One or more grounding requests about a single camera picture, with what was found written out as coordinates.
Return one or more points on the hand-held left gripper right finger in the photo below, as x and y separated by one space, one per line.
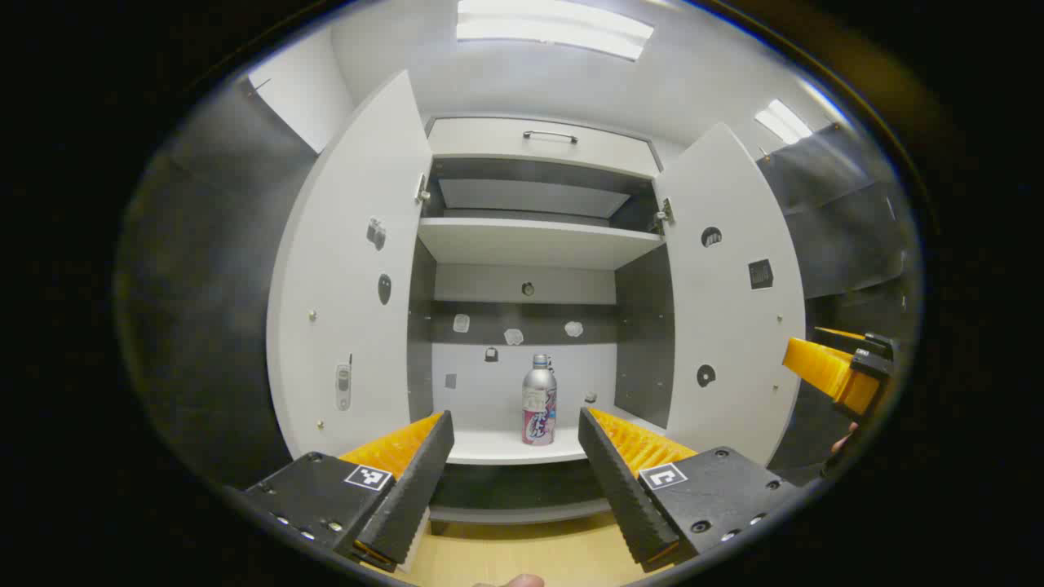
620 489

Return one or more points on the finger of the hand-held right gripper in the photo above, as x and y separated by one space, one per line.
828 371
877 346

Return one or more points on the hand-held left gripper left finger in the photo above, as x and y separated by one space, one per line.
416 481

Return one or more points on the silver bottle with pink label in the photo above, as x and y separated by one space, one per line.
538 395

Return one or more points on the white and grey cabinet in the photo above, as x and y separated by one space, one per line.
530 240

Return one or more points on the metal door hinge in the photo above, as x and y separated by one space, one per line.
665 212
422 189

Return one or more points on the white cabinet drawer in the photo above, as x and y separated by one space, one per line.
481 140

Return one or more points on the black backdrop cloth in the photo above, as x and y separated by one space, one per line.
204 285
848 236

